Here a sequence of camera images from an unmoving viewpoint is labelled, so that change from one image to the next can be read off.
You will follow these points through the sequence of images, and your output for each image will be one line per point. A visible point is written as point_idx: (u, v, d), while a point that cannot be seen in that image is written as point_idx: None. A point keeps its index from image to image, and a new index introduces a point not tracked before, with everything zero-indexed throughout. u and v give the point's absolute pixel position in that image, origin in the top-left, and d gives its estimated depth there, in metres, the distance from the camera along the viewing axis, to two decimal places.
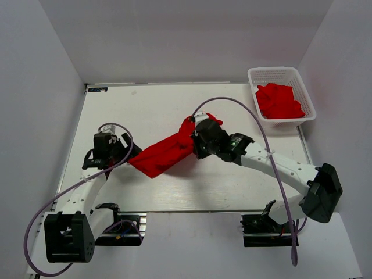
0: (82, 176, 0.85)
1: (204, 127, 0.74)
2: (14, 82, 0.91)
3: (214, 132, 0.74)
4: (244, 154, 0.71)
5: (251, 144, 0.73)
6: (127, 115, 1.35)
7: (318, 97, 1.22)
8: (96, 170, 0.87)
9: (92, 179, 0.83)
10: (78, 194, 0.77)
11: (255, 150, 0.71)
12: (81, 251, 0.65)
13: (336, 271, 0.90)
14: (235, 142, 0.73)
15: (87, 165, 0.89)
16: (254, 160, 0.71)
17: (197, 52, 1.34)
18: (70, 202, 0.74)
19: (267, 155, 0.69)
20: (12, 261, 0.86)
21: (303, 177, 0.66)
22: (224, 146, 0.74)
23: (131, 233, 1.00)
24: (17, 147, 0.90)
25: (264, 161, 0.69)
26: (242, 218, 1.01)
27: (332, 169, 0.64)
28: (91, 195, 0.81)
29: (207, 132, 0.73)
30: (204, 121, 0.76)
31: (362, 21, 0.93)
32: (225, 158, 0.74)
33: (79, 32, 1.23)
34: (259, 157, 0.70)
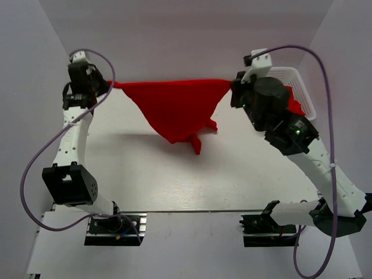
0: (66, 119, 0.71)
1: (268, 92, 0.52)
2: (14, 82, 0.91)
3: (277, 108, 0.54)
4: (306, 153, 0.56)
5: (314, 141, 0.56)
6: (127, 115, 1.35)
7: (318, 97, 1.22)
8: (79, 110, 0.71)
9: (77, 122, 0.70)
10: (67, 141, 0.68)
11: (318, 151, 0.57)
12: (86, 195, 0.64)
13: (337, 272, 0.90)
14: (300, 129, 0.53)
15: (68, 106, 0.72)
16: (310, 163, 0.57)
17: (199, 52, 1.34)
18: (61, 152, 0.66)
19: (331, 167, 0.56)
20: (12, 262, 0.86)
21: (351, 204, 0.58)
22: (281, 128, 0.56)
23: (131, 233, 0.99)
24: (16, 147, 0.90)
25: (324, 172, 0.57)
26: (242, 219, 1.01)
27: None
28: (81, 139, 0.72)
29: (272, 102, 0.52)
30: (276, 83, 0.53)
31: (362, 22, 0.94)
32: (273, 140, 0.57)
33: (79, 32, 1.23)
34: (319, 163, 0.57)
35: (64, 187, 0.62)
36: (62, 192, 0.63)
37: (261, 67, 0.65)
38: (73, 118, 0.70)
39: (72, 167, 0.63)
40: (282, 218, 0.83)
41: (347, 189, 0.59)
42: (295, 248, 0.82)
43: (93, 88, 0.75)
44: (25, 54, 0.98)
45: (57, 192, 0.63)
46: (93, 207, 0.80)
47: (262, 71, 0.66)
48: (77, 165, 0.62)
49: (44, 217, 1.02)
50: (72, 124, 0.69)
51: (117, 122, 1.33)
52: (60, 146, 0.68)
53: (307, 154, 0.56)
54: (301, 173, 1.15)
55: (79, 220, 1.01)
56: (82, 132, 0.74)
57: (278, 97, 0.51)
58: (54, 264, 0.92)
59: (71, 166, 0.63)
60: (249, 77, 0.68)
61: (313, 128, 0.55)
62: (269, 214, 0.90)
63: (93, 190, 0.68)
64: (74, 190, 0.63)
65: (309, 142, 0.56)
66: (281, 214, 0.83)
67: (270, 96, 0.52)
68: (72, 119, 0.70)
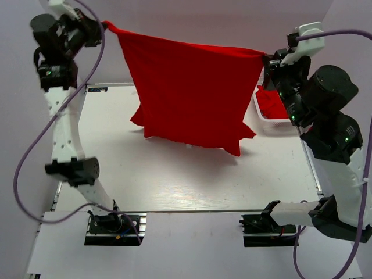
0: (50, 104, 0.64)
1: (333, 87, 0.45)
2: (14, 82, 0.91)
3: (333, 110, 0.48)
4: (346, 164, 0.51)
5: (357, 151, 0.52)
6: (127, 115, 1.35)
7: None
8: (61, 90, 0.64)
9: (64, 111, 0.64)
10: (60, 133, 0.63)
11: (357, 163, 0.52)
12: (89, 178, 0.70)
13: (337, 272, 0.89)
14: (349, 137, 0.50)
15: (48, 85, 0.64)
16: (346, 174, 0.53)
17: None
18: (57, 146, 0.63)
19: (363, 181, 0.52)
20: (12, 262, 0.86)
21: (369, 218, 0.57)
22: (328, 131, 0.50)
23: (131, 233, 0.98)
24: (17, 147, 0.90)
25: (354, 184, 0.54)
26: (242, 219, 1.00)
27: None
28: (75, 125, 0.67)
29: (334, 100, 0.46)
30: (343, 77, 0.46)
31: (361, 21, 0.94)
32: (317, 145, 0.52)
33: None
34: (353, 175, 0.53)
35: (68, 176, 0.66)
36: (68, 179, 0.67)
37: (312, 48, 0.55)
38: (58, 104, 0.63)
39: (73, 162, 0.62)
40: (282, 217, 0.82)
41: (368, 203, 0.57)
42: (295, 250, 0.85)
43: (73, 48, 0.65)
44: (25, 54, 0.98)
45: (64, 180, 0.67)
46: (95, 194, 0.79)
47: (311, 52, 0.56)
48: (79, 163, 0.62)
49: (44, 217, 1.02)
50: (58, 114, 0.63)
51: (117, 122, 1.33)
52: (54, 140, 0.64)
53: (347, 164, 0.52)
54: (300, 173, 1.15)
55: (78, 214, 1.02)
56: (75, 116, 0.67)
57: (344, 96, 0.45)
58: (55, 264, 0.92)
59: (73, 162, 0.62)
60: (297, 57, 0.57)
61: (360, 136, 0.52)
62: (269, 214, 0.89)
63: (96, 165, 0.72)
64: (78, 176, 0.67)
65: (351, 151, 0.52)
66: (281, 214, 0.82)
67: (336, 94, 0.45)
68: (57, 104, 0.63)
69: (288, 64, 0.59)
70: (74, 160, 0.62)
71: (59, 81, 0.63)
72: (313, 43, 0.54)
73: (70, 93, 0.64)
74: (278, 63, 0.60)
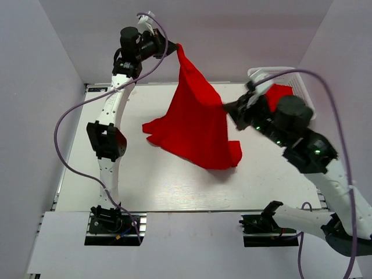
0: (113, 84, 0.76)
1: (292, 110, 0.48)
2: (14, 82, 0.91)
3: (299, 128, 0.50)
4: (324, 173, 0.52)
5: (333, 161, 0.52)
6: (127, 115, 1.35)
7: (318, 97, 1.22)
8: (125, 78, 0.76)
9: (121, 90, 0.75)
10: (110, 104, 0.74)
11: (336, 172, 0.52)
12: (117, 151, 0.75)
13: (337, 272, 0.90)
14: (319, 149, 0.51)
15: (116, 70, 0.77)
16: (328, 183, 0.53)
17: (198, 52, 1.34)
18: (103, 113, 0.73)
19: (349, 188, 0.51)
20: (12, 263, 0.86)
21: (369, 227, 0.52)
22: (301, 147, 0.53)
23: (131, 233, 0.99)
24: (16, 148, 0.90)
25: (340, 193, 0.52)
26: (242, 219, 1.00)
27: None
28: (122, 105, 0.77)
29: (296, 121, 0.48)
30: (299, 102, 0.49)
31: (362, 21, 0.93)
32: (292, 159, 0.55)
33: (79, 32, 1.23)
34: (336, 184, 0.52)
35: (100, 139, 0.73)
36: (98, 143, 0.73)
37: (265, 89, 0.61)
38: (118, 84, 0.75)
39: (110, 128, 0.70)
40: (288, 222, 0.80)
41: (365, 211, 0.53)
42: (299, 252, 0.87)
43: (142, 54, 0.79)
44: (25, 54, 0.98)
45: (95, 143, 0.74)
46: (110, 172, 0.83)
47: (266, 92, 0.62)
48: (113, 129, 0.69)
49: (44, 217, 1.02)
50: (116, 90, 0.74)
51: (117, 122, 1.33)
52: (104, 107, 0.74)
53: (325, 174, 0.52)
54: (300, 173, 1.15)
55: (78, 214, 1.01)
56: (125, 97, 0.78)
57: (303, 117, 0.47)
58: (54, 264, 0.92)
59: (110, 127, 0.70)
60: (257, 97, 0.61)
61: (333, 148, 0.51)
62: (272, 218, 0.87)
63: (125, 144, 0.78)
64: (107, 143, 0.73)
65: (328, 161, 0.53)
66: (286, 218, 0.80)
67: (294, 115, 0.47)
68: (117, 85, 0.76)
69: (251, 104, 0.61)
70: (111, 126, 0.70)
71: (127, 74, 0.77)
72: (264, 85, 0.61)
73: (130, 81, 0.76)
74: (244, 107, 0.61)
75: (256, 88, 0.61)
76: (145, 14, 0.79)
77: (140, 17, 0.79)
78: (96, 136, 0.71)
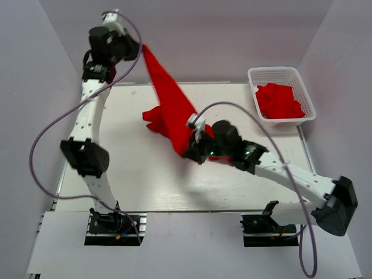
0: (85, 92, 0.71)
1: (220, 131, 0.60)
2: (14, 82, 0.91)
3: (232, 140, 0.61)
4: (258, 164, 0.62)
5: (265, 153, 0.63)
6: (127, 115, 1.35)
7: (318, 97, 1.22)
8: (99, 83, 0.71)
9: (95, 97, 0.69)
10: (84, 117, 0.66)
11: (268, 159, 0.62)
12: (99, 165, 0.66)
13: (337, 272, 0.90)
14: (249, 150, 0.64)
15: (88, 78, 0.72)
16: (268, 171, 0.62)
17: (198, 52, 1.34)
18: (77, 127, 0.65)
19: (283, 166, 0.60)
20: (12, 263, 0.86)
21: (318, 190, 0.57)
22: (238, 153, 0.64)
23: (131, 233, 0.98)
24: (15, 148, 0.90)
25: (280, 172, 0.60)
26: (242, 219, 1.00)
27: (351, 185, 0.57)
28: (99, 115, 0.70)
29: (227, 136, 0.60)
30: (224, 123, 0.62)
31: (362, 21, 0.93)
32: (236, 165, 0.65)
33: (79, 32, 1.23)
34: (274, 167, 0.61)
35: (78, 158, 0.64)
36: (76, 162, 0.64)
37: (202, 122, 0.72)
38: (91, 92, 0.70)
39: (87, 143, 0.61)
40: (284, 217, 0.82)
41: (309, 179, 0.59)
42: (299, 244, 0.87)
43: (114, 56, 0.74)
44: (25, 54, 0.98)
45: (73, 163, 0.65)
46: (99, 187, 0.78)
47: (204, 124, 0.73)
48: (91, 145, 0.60)
49: (44, 217, 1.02)
50: (89, 99, 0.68)
51: (117, 122, 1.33)
52: (78, 121, 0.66)
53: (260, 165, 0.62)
54: None
55: (78, 214, 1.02)
56: (101, 106, 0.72)
57: (229, 132, 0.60)
58: (54, 264, 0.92)
59: (86, 143, 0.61)
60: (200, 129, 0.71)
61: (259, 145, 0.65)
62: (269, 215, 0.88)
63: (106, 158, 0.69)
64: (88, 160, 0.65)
65: (260, 155, 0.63)
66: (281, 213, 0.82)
67: (223, 132, 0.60)
68: (89, 93, 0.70)
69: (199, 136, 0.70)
70: (88, 141, 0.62)
71: (100, 79, 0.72)
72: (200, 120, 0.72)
73: (103, 86, 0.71)
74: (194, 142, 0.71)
75: (196, 127, 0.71)
76: (113, 14, 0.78)
77: (106, 17, 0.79)
78: (72, 154, 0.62)
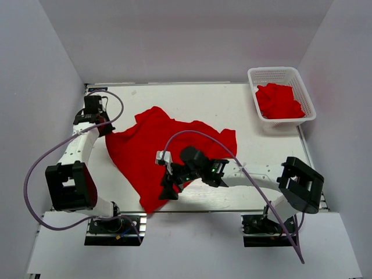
0: (75, 131, 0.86)
1: (188, 157, 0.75)
2: (14, 83, 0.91)
3: (200, 162, 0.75)
4: (223, 176, 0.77)
5: (227, 164, 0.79)
6: (127, 116, 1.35)
7: (318, 97, 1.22)
8: (88, 124, 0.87)
9: (85, 132, 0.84)
10: (74, 146, 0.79)
11: (231, 168, 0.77)
12: (85, 196, 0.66)
13: (336, 272, 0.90)
14: (215, 167, 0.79)
15: (78, 121, 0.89)
16: (232, 178, 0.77)
17: (198, 53, 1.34)
18: (67, 154, 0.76)
19: (240, 168, 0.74)
20: (11, 263, 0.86)
21: (272, 177, 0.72)
22: (207, 172, 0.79)
23: (131, 233, 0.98)
24: (15, 148, 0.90)
25: (240, 175, 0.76)
26: (242, 219, 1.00)
27: (296, 161, 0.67)
28: (87, 147, 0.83)
29: (195, 161, 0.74)
30: (192, 149, 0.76)
31: (362, 22, 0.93)
32: (210, 183, 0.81)
33: (79, 32, 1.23)
34: (235, 174, 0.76)
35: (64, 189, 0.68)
36: (61, 194, 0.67)
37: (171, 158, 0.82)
38: (82, 129, 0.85)
39: (76, 164, 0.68)
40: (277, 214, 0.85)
41: (263, 170, 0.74)
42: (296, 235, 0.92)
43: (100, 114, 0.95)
44: (24, 54, 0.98)
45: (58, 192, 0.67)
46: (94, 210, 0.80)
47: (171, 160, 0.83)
48: (79, 163, 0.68)
49: (44, 217, 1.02)
50: (80, 133, 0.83)
51: (117, 122, 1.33)
52: (67, 150, 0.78)
53: (225, 176, 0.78)
54: None
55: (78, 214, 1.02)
56: (89, 144, 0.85)
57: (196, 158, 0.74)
58: (54, 264, 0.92)
59: (75, 164, 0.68)
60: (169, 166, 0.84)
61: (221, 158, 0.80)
62: (267, 217, 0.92)
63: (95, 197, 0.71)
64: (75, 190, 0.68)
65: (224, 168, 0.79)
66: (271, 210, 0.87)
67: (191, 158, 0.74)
68: (80, 130, 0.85)
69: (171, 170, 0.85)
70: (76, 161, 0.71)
71: (89, 121, 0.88)
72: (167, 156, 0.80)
73: (92, 126, 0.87)
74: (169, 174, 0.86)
75: (165, 161, 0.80)
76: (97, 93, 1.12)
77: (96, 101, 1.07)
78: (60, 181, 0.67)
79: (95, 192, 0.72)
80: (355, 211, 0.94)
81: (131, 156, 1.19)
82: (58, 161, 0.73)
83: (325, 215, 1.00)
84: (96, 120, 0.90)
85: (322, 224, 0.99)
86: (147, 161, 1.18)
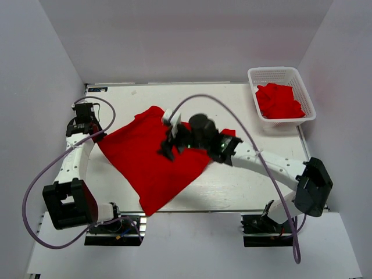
0: (70, 143, 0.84)
1: (197, 125, 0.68)
2: (14, 83, 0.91)
3: (210, 133, 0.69)
4: (233, 155, 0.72)
5: (239, 144, 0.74)
6: (127, 116, 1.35)
7: (318, 97, 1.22)
8: (82, 135, 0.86)
9: (79, 146, 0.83)
10: (70, 161, 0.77)
11: (243, 149, 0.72)
12: (86, 213, 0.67)
13: (336, 272, 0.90)
14: (225, 143, 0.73)
15: (71, 132, 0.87)
16: (244, 160, 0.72)
17: (198, 53, 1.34)
18: (63, 171, 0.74)
19: (257, 154, 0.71)
20: (11, 263, 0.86)
21: (291, 172, 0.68)
22: (214, 146, 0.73)
23: (131, 233, 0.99)
24: (15, 148, 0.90)
25: (254, 160, 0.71)
26: (242, 219, 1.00)
27: (319, 164, 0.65)
28: (82, 160, 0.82)
29: (204, 131, 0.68)
30: (203, 118, 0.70)
31: (362, 22, 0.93)
32: (214, 158, 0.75)
33: (79, 32, 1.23)
34: (248, 156, 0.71)
35: (64, 207, 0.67)
36: (62, 213, 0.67)
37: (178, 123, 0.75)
38: (75, 142, 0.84)
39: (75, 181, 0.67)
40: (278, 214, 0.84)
41: (281, 163, 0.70)
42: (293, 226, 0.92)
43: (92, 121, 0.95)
44: (24, 54, 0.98)
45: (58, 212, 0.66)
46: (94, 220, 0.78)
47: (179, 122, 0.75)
48: (78, 181, 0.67)
49: (44, 217, 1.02)
50: (75, 146, 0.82)
51: (117, 122, 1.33)
52: (63, 166, 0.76)
53: (235, 155, 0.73)
54: None
55: None
56: (85, 155, 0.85)
57: (206, 127, 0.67)
58: (54, 264, 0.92)
59: (74, 181, 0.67)
60: (175, 131, 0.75)
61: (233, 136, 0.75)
62: (267, 215, 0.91)
63: (95, 210, 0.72)
64: (75, 207, 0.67)
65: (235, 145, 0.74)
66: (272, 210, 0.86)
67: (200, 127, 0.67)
68: (74, 143, 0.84)
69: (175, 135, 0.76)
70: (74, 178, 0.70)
71: (83, 132, 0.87)
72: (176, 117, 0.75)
73: (86, 136, 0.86)
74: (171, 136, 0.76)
75: (172, 124, 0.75)
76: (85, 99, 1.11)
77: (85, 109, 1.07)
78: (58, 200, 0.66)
79: (95, 206, 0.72)
80: (354, 210, 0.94)
81: (129, 157, 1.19)
82: (54, 180, 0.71)
83: (324, 214, 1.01)
84: (90, 129, 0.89)
85: (322, 224, 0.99)
86: (146, 161, 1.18)
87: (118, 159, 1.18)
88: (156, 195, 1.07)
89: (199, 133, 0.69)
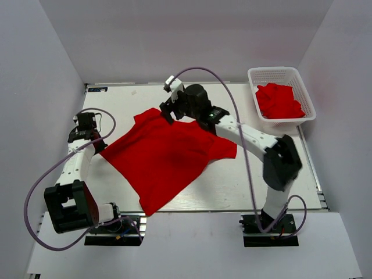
0: (71, 149, 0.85)
1: (192, 92, 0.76)
2: (14, 83, 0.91)
3: (200, 102, 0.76)
4: (218, 124, 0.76)
5: (226, 116, 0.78)
6: (127, 116, 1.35)
7: (318, 97, 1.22)
8: (83, 140, 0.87)
9: (81, 150, 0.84)
10: (71, 165, 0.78)
11: (228, 120, 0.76)
12: (87, 215, 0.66)
13: (336, 272, 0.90)
14: (213, 114, 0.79)
15: (73, 139, 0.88)
16: (225, 130, 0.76)
17: (198, 53, 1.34)
18: (64, 174, 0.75)
19: (237, 125, 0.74)
20: (11, 263, 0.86)
21: (261, 145, 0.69)
22: (204, 115, 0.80)
23: (131, 233, 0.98)
24: (15, 148, 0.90)
25: (233, 131, 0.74)
26: (242, 219, 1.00)
27: (290, 141, 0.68)
28: (83, 164, 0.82)
29: (195, 98, 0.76)
30: (199, 88, 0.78)
31: (362, 22, 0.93)
32: (201, 126, 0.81)
33: (79, 32, 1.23)
34: (229, 127, 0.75)
35: (65, 210, 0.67)
36: (63, 215, 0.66)
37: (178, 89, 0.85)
38: (77, 147, 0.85)
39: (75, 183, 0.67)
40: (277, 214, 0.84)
41: (255, 136, 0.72)
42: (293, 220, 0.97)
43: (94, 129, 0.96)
44: (24, 54, 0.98)
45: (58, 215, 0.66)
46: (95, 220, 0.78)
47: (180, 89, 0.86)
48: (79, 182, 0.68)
49: (44, 217, 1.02)
50: (76, 151, 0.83)
51: (117, 122, 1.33)
52: (64, 170, 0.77)
53: (219, 125, 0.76)
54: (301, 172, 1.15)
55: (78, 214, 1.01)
56: (85, 160, 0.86)
57: (197, 95, 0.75)
58: (54, 264, 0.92)
59: (75, 183, 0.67)
60: (175, 96, 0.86)
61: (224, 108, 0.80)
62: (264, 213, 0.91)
63: (95, 214, 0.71)
64: (76, 210, 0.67)
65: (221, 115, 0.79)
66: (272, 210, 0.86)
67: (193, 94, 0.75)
68: (76, 148, 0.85)
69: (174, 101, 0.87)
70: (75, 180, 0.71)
71: (85, 138, 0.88)
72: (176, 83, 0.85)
73: (88, 142, 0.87)
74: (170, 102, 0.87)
75: (171, 89, 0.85)
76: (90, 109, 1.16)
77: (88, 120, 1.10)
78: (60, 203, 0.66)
79: (95, 209, 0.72)
80: (354, 210, 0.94)
81: (129, 159, 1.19)
82: (55, 182, 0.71)
83: (325, 214, 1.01)
84: (91, 136, 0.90)
85: (322, 223, 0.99)
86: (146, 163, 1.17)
87: (118, 163, 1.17)
88: (156, 196, 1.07)
89: (190, 100, 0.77)
